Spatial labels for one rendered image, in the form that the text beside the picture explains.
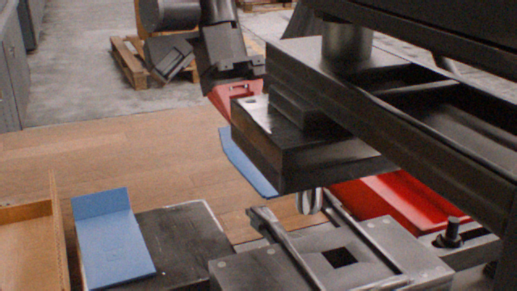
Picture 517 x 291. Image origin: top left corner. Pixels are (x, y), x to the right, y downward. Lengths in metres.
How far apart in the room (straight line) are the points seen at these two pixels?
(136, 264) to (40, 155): 0.39
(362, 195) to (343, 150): 0.33
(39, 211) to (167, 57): 0.27
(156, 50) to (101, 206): 0.21
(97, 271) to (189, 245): 0.11
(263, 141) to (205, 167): 0.47
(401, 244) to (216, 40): 0.34
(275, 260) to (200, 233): 0.17
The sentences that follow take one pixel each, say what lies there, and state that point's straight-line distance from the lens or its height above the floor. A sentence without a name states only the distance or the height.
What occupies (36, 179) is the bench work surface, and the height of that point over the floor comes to 0.90.
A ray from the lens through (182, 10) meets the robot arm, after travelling 0.66.
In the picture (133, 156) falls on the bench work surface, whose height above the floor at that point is 0.90.
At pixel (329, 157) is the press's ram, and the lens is 0.35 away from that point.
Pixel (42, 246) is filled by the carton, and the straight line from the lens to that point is 0.68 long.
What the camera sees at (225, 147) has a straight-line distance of 0.67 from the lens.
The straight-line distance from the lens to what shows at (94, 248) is 0.62.
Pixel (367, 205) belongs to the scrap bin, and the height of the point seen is 0.93.
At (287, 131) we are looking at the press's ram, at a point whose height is 1.14.
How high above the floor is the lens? 1.28
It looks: 26 degrees down
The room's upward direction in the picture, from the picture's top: straight up
